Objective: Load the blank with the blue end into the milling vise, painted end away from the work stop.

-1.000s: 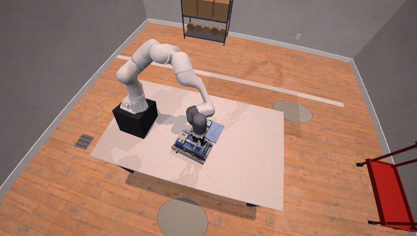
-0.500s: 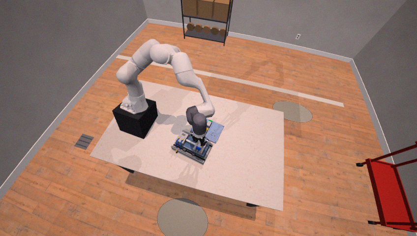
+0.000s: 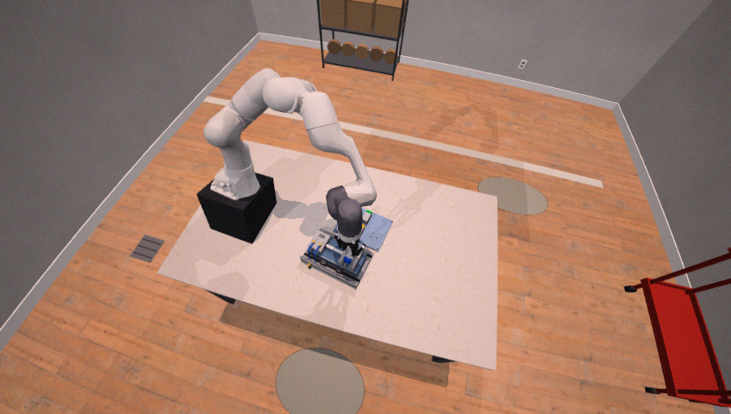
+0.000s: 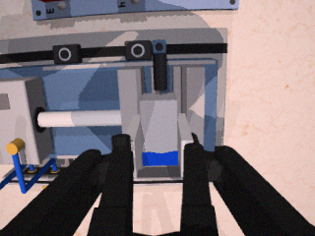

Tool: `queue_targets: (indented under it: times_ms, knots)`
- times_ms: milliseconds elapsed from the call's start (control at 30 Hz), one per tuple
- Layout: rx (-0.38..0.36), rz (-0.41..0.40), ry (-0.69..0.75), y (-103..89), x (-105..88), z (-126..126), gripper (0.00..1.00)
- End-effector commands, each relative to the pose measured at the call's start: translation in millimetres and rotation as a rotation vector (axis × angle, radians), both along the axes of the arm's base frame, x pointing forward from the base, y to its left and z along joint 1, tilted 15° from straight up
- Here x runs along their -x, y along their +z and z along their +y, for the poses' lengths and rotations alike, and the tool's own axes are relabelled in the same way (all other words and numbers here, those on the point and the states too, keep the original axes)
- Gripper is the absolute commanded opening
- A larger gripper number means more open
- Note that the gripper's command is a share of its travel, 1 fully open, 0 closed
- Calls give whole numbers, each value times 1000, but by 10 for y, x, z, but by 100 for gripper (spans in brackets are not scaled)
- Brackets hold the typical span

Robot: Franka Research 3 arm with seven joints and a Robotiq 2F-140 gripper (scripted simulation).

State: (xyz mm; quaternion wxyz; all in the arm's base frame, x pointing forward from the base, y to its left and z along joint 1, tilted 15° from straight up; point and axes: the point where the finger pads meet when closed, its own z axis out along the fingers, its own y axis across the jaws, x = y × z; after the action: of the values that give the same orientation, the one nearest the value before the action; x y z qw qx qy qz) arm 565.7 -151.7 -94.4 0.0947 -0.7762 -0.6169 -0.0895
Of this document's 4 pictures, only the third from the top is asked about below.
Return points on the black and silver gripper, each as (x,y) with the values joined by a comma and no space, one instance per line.
(352,246)

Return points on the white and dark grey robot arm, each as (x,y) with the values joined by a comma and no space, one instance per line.
(288,95)

